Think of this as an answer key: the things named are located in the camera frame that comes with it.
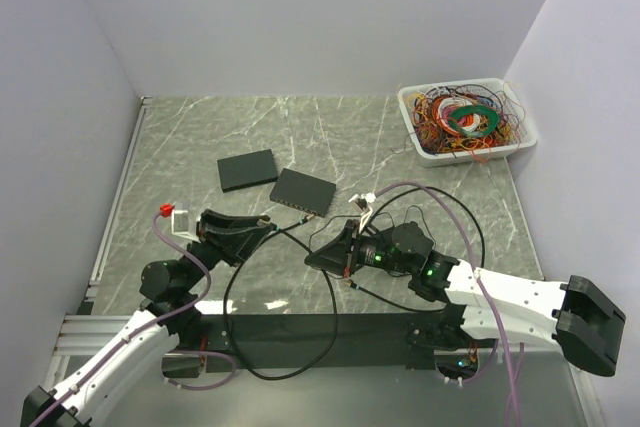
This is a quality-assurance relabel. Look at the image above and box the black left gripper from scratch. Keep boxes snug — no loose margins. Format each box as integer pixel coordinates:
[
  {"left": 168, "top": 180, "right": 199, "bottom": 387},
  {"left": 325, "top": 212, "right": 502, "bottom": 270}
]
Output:
[{"left": 180, "top": 208, "right": 273, "bottom": 291}]

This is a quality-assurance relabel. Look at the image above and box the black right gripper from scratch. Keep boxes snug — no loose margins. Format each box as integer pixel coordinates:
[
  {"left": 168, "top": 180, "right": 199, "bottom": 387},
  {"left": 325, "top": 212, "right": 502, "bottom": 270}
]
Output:
[{"left": 306, "top": 219, "right": 415, "bottom": 277}]

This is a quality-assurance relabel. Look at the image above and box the black ethernet cable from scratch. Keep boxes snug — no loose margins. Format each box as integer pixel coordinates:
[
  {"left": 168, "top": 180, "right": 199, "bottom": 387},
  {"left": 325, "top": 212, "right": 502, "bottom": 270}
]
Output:
[
  {"left": 344, "top": 186, "right": 487, "bottom": 312},
  {"left": 223, "top": 212, "right": 339, "bottom": 381}
]

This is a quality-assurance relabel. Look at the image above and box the black network switch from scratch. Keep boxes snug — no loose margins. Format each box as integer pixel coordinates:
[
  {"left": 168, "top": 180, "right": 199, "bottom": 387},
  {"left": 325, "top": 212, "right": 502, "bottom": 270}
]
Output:
[
  {"left": 269, "top": 168, "right": 337, "bottom": 217},
  {"left": 217, "top": 149, "right": 278, "bottom": 193}
]

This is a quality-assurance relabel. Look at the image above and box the thin black power cord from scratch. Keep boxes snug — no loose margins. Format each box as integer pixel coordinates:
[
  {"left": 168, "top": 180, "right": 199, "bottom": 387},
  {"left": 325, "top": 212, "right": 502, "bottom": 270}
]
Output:
[{"left": 308, "top": 205, "right": 426, "bottom": 254}]

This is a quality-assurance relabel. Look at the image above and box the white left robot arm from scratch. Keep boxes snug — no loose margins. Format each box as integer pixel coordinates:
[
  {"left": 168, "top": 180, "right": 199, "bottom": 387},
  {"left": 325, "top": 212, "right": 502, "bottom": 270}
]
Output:
[{"left": 20, "top": 204, "right": 277, "bottom": 426}]

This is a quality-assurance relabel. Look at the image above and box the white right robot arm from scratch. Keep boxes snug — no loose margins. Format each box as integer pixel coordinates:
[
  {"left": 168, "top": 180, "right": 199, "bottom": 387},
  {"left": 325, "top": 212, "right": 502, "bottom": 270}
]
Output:
[{"left": 305, "top": 220, "right": 626, "bottom": 377}]

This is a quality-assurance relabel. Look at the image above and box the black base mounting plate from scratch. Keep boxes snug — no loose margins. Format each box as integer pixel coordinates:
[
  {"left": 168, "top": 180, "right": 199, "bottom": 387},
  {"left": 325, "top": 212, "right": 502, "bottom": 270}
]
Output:
[{"left": 178, "top": 308, "right": 495, "bottom": 374}]

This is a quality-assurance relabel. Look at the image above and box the white plastic basket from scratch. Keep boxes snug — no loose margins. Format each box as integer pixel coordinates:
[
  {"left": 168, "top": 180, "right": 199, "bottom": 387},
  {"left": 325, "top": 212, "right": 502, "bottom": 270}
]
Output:
[{"left": 397, "top": 78, "right": 538, "bottom": 167}]

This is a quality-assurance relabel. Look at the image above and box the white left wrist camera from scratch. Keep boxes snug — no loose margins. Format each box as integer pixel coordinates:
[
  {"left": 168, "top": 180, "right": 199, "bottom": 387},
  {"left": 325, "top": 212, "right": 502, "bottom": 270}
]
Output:
[{"left": 171, "top": 210, "right": 194, "bottom": 240}]

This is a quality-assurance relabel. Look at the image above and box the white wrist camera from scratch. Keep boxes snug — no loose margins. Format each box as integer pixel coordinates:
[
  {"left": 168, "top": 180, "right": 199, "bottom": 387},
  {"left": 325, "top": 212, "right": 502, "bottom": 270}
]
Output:
[
  {"left": 349, "top": 192, "right": 377, "bottom": 234},
  {"left": 171, "top": 210, "right": 194, "bottom": 240}
]

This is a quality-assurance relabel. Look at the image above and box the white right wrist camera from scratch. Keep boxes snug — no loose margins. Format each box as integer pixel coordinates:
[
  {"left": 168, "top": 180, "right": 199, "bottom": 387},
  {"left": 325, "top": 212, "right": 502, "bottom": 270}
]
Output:
[{"left": 349, "top": 192, "right": 377, "bottom": 234}]

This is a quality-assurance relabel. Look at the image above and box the aluminium left side rail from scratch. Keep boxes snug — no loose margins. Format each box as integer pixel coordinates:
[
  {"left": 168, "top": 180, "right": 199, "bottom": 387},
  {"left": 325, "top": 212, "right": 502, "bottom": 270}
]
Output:
[{"left": 76, "top": 96, "right": 153, "bottom": 315}]

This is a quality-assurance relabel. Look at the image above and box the aluminium rail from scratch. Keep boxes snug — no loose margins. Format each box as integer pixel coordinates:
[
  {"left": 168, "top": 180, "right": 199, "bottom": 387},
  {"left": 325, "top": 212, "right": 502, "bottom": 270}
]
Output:
[
  {"left": 53, "top": 310, "right": 201, "bottom": 358},
  {"left": 76, "top": 96, "right": 153, "bottom": 315}
]

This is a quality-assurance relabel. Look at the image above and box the colourful wire bundle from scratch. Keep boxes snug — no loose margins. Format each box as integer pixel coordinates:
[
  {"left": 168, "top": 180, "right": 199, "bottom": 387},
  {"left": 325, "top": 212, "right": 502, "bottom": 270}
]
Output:
[{"left": 390, "top": 77, "right": 526, "bottom": 164}]

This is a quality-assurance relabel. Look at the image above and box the aluminium front rail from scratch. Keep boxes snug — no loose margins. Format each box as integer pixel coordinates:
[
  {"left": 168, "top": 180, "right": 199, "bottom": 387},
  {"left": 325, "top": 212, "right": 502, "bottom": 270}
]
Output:
[{"left": 53, "top": 310, "right": 201, "bottom": 358}]

